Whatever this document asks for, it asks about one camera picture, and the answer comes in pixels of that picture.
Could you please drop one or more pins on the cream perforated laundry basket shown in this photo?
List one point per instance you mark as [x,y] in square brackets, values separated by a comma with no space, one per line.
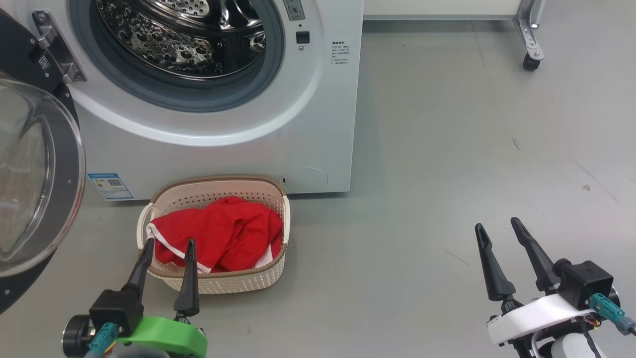
[233,283]

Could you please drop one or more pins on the white front-load washing machine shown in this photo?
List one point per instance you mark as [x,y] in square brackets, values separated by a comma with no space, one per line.
[318,124]

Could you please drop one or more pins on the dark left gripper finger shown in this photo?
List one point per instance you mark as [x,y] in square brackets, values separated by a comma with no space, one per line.
[189,288]
[141,273]

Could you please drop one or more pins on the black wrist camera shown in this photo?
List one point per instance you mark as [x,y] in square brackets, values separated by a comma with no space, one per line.
[586,281]
[114,311]

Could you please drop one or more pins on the white wheeled partition panel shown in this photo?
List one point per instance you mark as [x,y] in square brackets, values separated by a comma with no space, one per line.
[437,7]

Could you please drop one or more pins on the round black glass washer door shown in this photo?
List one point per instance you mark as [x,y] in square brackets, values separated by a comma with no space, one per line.
[59,164]

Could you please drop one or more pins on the blue white energy label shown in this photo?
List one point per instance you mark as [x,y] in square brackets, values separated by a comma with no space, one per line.
[110,186]

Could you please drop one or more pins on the red garment with white trim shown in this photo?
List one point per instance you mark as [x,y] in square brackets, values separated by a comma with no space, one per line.
[223,233]

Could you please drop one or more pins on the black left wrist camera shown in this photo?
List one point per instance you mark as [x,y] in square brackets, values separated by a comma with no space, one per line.
[114,311]

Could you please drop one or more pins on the stainless steel washing machine drum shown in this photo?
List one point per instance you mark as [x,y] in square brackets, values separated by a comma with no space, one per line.
[169,44]

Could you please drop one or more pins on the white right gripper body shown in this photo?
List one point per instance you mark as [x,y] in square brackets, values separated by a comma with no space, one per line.
[536,315]

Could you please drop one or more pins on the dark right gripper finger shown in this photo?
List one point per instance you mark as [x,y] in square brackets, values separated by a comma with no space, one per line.
[497,278]
[539,263]

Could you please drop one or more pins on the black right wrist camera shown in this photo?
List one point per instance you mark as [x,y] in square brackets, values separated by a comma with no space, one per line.
[586,281]

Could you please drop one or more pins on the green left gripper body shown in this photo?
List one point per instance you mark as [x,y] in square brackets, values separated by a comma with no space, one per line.
[169,338]

